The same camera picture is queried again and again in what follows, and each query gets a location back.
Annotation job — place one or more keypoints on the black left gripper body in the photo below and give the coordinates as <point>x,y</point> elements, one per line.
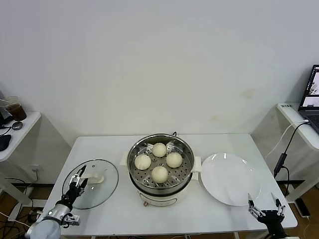
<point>73,193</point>

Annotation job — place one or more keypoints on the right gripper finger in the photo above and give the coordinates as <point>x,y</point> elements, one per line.
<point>252,208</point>
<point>280,208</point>

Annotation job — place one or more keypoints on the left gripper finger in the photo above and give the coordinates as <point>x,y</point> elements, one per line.
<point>84,185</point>
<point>76,178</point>

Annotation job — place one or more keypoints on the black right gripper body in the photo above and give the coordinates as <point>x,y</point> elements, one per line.
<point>272,221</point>

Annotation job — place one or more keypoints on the glass pot lid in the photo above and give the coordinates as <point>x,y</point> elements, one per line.
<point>102,191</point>

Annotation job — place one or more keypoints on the white steamed baozi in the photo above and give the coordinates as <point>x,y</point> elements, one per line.
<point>142,161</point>
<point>159,174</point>
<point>159,150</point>
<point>174,160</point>

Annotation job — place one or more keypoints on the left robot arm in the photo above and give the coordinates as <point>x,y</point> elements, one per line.
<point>45,226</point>

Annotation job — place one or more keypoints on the stainless steel steamer basket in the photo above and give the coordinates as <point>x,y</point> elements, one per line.
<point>179,176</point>

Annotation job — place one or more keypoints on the black floor power strip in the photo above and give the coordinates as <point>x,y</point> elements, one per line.
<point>302,207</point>

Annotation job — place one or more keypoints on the white round plate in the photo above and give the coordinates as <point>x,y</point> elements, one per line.
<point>224,179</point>

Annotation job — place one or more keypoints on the white side table with cup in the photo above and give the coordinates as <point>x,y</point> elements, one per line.
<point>27,122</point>

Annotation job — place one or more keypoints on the white electric cooking pot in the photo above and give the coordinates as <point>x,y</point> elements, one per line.
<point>159,200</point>

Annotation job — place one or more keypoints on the small grey round disc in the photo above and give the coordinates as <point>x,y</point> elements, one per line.
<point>17,125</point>

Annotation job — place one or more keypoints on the black computer mouse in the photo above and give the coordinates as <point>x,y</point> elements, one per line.
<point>4,143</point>

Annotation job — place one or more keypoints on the iced coffee plastic cup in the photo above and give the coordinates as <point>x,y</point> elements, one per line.
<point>17,112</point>

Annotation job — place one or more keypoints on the white side table with laptop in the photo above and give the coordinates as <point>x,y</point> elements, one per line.
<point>291,117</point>

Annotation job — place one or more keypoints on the black desk device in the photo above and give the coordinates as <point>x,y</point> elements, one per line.
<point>3,118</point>

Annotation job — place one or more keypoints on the small white printed label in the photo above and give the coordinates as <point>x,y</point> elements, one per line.
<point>285,105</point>

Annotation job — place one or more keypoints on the dark open laptop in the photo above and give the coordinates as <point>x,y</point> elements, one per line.
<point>311,109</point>

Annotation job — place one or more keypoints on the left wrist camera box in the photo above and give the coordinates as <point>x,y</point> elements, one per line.
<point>72,219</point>

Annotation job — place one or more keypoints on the white wall socket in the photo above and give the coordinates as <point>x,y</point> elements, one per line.
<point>37,168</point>

